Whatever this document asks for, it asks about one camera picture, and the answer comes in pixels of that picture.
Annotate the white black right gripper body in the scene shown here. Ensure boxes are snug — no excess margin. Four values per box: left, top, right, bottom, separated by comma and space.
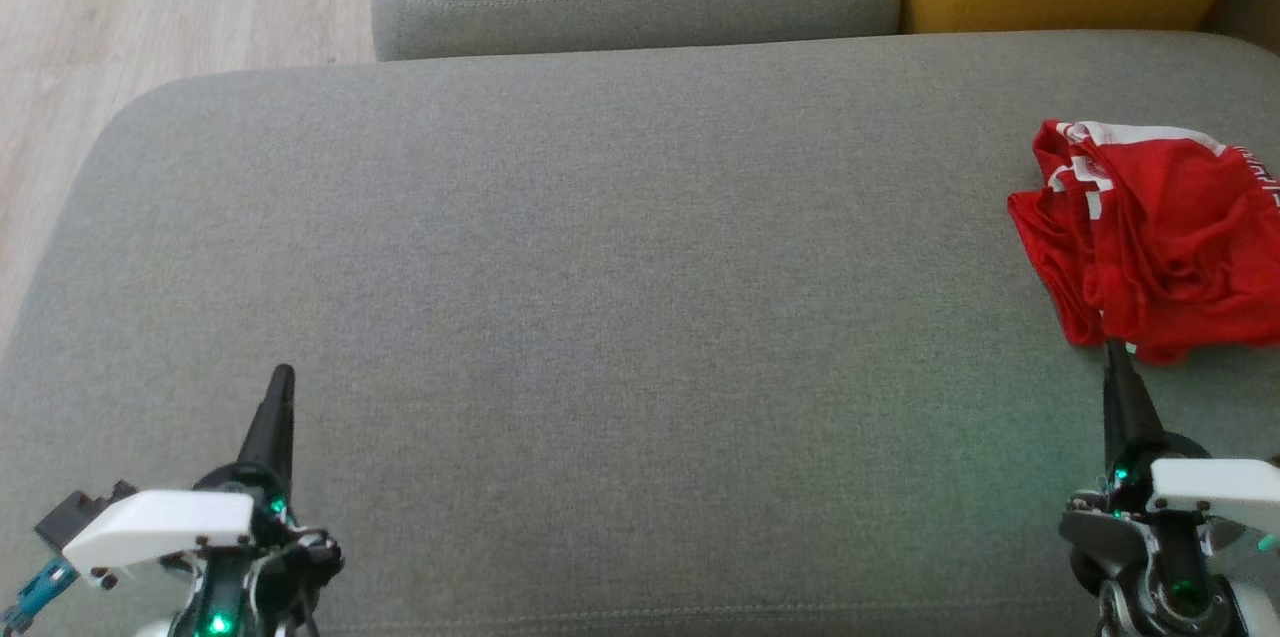
1103, 433, 1280, 531

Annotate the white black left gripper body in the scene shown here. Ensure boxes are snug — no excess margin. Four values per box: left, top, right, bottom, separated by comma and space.
62, 465, 294, 577

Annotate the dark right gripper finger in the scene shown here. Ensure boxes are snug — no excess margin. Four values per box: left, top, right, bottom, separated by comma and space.
1113, 339, 1169, 464
1103, 339, 1135, 469

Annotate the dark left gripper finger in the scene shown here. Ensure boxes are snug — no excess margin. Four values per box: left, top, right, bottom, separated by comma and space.
268, 365, 298, 494
236, 365, 286, 487

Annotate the grey fabric ottoman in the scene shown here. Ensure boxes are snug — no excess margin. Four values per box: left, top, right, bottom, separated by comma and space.
0, 29, 1280, 637

